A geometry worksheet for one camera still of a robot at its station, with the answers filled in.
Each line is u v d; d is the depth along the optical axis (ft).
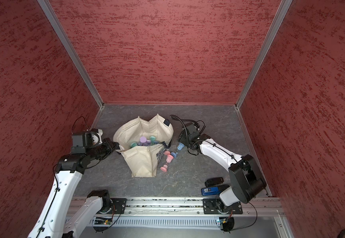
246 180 1.39
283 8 2.33
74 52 2.93
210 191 2.49
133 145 2.95
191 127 2.24
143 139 2.92
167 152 2.94
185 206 2.48
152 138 3.19
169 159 2.93
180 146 3.04
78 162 1.60
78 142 1.74
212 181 2.63
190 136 2.20
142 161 2.57
